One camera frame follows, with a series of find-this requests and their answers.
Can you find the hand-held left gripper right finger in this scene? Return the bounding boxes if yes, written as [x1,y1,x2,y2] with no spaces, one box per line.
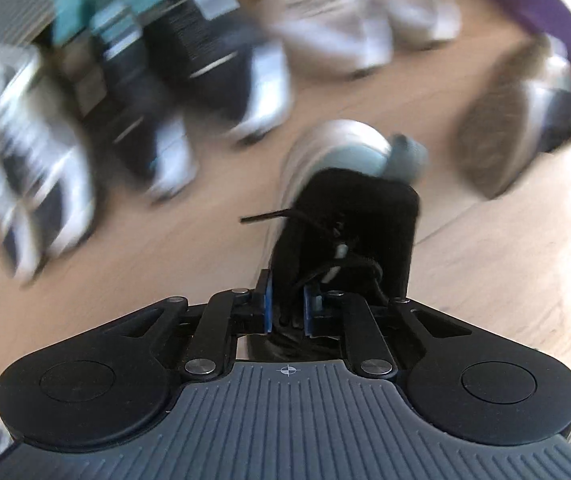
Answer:
[303,284,473,378]

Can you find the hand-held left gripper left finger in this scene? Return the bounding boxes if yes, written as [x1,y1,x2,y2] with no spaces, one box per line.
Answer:
[100,269,275,380]

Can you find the black lace-up shoe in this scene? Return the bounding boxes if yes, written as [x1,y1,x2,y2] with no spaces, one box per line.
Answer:
[240,120,429,361]

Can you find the black teal sneaker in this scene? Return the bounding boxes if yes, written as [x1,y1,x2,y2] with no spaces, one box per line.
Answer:
[115,0,294,145]
[52,0,199,202]

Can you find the white black sneaker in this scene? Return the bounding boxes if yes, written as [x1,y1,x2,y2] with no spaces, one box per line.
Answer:
[0,85,41,285]
[0,45,98,258]

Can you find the white grey sneaker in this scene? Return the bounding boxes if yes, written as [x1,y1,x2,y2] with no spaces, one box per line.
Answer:
[260,0,394,79]
[365,0,462,52]

